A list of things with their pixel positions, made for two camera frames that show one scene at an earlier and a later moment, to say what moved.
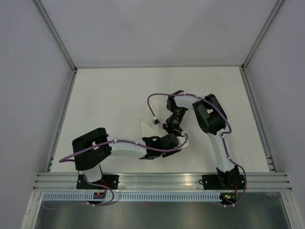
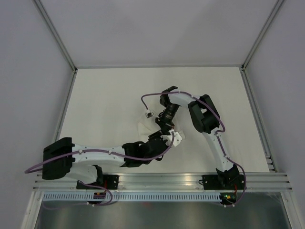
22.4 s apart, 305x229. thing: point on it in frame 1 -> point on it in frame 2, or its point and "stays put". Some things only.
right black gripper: x=172 y=128 -> x=162 y=122
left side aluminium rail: x=61 y=120 stays put
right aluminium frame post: x=270 y=16 stays put
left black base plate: x=110 y=181 stays put
